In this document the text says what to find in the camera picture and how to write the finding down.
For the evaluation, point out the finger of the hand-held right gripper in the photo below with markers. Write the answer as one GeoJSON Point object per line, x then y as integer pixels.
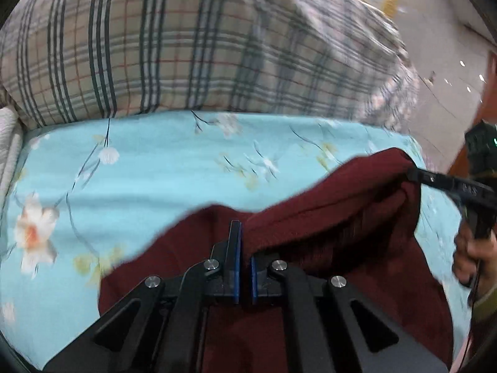
{"type": "Point", "coordinates": [431, 180]}

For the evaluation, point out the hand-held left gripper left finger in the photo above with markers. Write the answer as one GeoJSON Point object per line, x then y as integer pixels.
{"type": "Point", "coordinates": [235, 264]}

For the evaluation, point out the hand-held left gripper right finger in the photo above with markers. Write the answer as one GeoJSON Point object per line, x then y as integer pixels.
{"type": "Point", "coordinates": [254, 279]}

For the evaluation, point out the maroon knit sweater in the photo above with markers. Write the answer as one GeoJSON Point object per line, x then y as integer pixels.
{"type": "Point", "coordinates": [330, 209]}

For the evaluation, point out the person's right forearm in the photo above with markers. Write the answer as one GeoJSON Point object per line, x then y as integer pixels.
{"type": "Point", "coordinates": [487, 299]}

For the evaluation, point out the person's right hand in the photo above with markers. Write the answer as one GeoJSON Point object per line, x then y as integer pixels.
{"type": "Point", "coordinates": [466, 256]}

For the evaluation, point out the light blue floral bed sheet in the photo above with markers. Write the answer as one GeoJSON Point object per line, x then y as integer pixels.
{"type": "Point", "coordinates": [155, 171]}

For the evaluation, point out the beige plaid quilt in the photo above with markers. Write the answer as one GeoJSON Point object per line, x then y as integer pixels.
{"type": "Point", "coordinates": [174, 42]}

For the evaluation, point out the white textured pillow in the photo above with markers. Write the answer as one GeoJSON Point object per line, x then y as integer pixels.
{"type": "Point", "coordinates": [7, 140]}

